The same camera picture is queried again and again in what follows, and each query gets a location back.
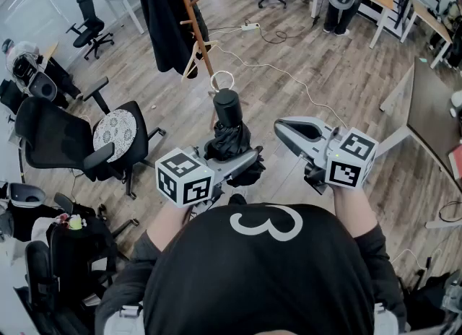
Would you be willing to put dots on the person's black shirt torso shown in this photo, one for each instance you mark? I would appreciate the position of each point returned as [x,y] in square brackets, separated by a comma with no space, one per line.
[252,283]

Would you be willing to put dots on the person's right forearm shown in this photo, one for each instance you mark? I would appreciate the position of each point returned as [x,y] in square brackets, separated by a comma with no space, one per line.
[355,211]

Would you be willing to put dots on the black hanging coat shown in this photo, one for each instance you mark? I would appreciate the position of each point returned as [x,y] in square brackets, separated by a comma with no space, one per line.
[162,19]

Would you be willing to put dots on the brown wooden coat rack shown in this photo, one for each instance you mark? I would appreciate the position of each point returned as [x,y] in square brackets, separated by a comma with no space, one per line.
[191,19]

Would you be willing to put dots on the black umbrella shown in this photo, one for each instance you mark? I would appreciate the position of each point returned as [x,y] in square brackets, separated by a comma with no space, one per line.
[227,109]

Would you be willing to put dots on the white power strip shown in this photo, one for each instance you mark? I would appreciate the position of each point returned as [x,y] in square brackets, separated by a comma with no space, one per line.
[249,27]

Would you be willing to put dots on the dark desk with white legs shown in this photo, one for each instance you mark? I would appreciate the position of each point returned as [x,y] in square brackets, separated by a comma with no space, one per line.
[433,109]

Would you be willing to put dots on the person's left forearm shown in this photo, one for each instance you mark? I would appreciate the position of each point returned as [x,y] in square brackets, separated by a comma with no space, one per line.
[169,221]

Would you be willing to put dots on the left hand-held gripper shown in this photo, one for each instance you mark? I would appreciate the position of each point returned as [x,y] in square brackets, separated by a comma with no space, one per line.
[180,178]

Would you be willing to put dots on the red book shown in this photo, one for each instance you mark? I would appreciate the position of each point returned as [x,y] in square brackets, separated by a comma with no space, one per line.
[456,162]

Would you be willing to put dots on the yellow plush toy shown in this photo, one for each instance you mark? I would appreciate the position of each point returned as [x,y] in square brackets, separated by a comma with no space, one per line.
[76,222]

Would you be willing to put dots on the light wooden clothes hanger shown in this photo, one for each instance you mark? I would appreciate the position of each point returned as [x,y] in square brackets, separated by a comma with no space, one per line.
[189,62]

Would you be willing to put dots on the black chair with bag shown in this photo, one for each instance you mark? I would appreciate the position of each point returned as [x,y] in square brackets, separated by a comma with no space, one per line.
[72,254]

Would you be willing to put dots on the black mesh office chair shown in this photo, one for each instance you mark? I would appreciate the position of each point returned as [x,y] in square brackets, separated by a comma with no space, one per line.
[43,135]

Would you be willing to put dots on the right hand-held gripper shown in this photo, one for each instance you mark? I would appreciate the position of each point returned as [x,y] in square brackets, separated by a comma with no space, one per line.
[344,174]

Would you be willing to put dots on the round patterned seat cushion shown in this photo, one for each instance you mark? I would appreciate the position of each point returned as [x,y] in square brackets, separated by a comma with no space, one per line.
[114,135]

